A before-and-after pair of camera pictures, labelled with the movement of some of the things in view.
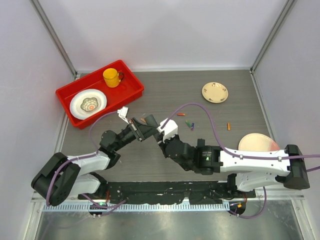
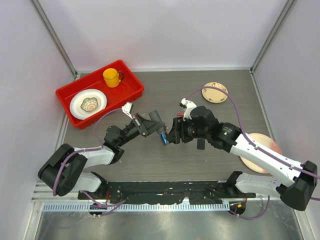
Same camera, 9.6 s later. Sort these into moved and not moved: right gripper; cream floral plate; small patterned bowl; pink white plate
Moved: right gripper
Not moved: pink white plate; cream floral plate; small patterned bowl
